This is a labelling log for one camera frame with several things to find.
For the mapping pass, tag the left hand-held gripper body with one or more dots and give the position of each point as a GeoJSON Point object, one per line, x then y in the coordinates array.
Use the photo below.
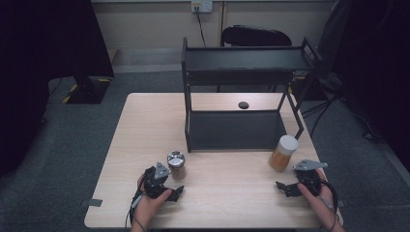
{"type": "Point", "coordinates": [154, 185]}

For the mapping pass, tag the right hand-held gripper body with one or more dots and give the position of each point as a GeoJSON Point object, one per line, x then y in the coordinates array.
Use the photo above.
{"type": "Point", "coordinates": [308, 177]}

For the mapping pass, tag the glass jar with silver lid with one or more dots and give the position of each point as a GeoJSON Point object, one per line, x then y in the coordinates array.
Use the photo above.
{"type": "Point", "coordinates": [176, 166]}

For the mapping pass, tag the amber jar with white lid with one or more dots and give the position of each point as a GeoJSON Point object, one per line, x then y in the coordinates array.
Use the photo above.
{"type": "Point", "coordinates": [283, 154]}

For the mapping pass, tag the black two-tier metal rack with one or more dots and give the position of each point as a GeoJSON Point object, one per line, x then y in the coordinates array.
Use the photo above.
{"type": "Point", "coordinates": [235, 129]}

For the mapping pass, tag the person's left hand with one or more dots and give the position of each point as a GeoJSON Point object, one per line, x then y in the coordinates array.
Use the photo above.
{"type": "Point", "coordinates": [146, 209]}

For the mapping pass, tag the person's right hand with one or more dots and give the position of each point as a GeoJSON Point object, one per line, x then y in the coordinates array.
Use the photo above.
{"type": "Point", "coordinates": [324, 206]}

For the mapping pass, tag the grey tape piece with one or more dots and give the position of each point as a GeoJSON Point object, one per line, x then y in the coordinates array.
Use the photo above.
{"type": "Point", "coordinates": [341, 203]}
{"type": "Point", "coordinates": [93, 202]}

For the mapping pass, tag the black round table grommet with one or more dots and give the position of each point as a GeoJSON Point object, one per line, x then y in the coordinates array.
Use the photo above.
{"type": "Point", "coordinates": [243, 105]}

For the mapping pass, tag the black stand base yellow tape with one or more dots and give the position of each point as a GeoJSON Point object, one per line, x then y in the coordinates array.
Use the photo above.
{"type": "Point", "coordinates": [88, 92]}

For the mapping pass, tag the black curtain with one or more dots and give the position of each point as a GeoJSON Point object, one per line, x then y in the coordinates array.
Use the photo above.
{"type": "Point", "coordinates": [38, 64]}
{"type": "Point", "coordinates": [377, 64]}

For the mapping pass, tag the black chair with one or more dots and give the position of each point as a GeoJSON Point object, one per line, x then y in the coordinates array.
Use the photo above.
{"type": "Point", "coordinates": [256, 36]}

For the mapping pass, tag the beige wall conduit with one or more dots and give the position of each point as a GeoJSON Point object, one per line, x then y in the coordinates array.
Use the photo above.
{"type": "Point", "coordinates": [224, 14]}

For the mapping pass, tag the white wall socket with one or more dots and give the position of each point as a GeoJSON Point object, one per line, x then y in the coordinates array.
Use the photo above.
{"type": "Point", "coordinates": [202, 5]}

